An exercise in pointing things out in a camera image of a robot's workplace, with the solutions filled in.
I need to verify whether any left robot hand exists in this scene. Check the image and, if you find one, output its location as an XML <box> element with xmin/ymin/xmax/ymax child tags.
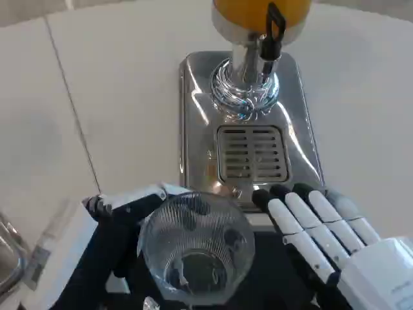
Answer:
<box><xmin>81</xmin><ymin>182</ymin><xmax>181</xmax><ymax>282</ymax></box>

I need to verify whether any clear acrylic sign stand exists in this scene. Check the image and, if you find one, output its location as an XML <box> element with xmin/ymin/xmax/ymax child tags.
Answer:
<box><xmin>19</xmin><ymin>198</ymin><xmax>85</xmax><ymax>291</ymax></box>

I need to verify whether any steel dispenser base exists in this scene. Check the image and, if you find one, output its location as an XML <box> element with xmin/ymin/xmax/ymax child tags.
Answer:
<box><xmin>0</xmin><ymin>211</ymin><xmax>27</xmax><ymax>285</ymax></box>

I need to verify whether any steel drip tray grid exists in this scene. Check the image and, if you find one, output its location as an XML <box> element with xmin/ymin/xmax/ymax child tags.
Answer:
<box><xmin>216</xmin><ymin>125</ymin><xmax>290</xmax><ymax>181</ymax></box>

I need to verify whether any clear ribbed glass cup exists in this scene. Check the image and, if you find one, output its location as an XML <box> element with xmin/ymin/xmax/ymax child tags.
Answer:
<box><xmin>137</xmin><ymin>191</ymin><xmax>256</xmax><ymax>298</ymax></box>

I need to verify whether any steel drink dispenser orange juice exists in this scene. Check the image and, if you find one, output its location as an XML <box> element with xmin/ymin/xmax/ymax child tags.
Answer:
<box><xmin>179</xmin><ymin>0</ymin><xmax>325</xmax><ymax>214</ymax></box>

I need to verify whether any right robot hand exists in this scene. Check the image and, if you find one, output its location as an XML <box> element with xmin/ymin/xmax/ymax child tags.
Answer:
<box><xmin>251</xmin><ymin>182</ymin><xmax>413</xmax><ymax>310</ymax></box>

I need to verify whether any black tap handle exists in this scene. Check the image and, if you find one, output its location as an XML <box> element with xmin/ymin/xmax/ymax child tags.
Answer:
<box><xmin>259</xmin><ymin>2</ymin><xmax>287</xmax><ymax>61</ymax></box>

